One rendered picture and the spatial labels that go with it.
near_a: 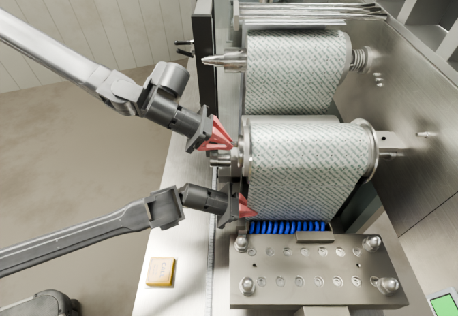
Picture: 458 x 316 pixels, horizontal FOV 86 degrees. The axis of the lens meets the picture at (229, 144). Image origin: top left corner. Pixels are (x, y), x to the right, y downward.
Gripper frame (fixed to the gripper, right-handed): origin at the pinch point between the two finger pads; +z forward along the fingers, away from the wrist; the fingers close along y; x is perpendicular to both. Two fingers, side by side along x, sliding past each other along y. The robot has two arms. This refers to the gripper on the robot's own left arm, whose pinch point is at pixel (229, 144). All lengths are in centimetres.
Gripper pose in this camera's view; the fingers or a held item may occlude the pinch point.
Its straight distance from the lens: 57.0
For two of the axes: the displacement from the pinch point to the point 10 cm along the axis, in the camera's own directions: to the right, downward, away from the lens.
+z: 8.2, 4.1, 4.0
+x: 5.8, -5.6, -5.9
